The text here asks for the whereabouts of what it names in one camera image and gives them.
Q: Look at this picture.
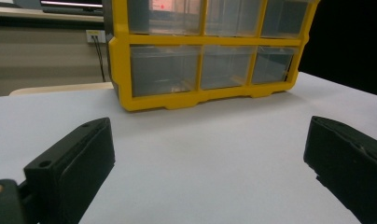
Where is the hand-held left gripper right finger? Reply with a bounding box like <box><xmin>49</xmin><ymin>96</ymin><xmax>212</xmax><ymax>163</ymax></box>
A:
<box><xmin>302</xmin><ymin>115</ymin><xmax>377</xmax><ymax>224</ymax></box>

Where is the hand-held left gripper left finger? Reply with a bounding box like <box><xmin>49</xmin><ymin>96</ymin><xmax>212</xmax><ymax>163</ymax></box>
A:
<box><xmin>22</xmin><ymin>117</ymin><xmax>117</xmax><ymax>224</ymax></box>

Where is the yellow black drawer organizer cabinet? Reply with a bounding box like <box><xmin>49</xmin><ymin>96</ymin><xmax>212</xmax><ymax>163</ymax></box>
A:
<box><xmin>102</xmin><ymin>0</ymin><xmax>321</xmax><ymax>112</ymax></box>

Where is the clear plastic drawer bin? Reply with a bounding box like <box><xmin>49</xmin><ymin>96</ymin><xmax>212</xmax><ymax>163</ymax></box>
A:
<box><xmin>201</xmin><ymin>45</ymin><xmax>257</xmax><ymax>91</ymax></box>

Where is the light wooden table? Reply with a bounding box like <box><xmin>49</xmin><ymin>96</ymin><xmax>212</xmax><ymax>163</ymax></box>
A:
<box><xmin>8</xmin><ymin>81</ymin><xmax>115</xmax><ymax>97</ymax></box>

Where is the dark curtain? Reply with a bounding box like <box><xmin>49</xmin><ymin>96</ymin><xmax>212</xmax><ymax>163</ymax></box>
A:
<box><xmin>298</xmin><ymin>0</ymin><xmax>377</xmax><ymax>98</ymax></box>

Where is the grid of clear drawers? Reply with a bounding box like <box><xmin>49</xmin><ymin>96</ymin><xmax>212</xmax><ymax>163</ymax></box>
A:
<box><xmin>127</xmin><ymin>0</ymin><xmax>312</xmax><ymax>98</ymax></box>

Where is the white table cover sheet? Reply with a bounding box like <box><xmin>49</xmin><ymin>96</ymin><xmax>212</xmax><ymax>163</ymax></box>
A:
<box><xmin>0</xmin><ymin>71</ymin><xmax>377</xmax><ymax>224</ymax></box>

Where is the beige counter ledge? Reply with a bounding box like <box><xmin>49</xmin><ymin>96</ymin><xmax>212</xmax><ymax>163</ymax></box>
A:
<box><xmin>0</xmin><ymin>6</ymin><xmax>105</xmax><ymax>23</ymax></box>

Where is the black cable at outlet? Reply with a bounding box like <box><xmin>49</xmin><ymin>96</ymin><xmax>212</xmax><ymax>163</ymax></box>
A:
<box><xmin>91</xmin><ymin>35</ymin><xmax>107</xmax><ymax>83</ymax></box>

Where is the white wall outlet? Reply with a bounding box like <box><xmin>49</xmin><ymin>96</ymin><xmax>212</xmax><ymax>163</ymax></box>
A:
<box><xmin>85</xmin><ymin>29</ymin><xmax>107</xmax><ymax>44</ymax></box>

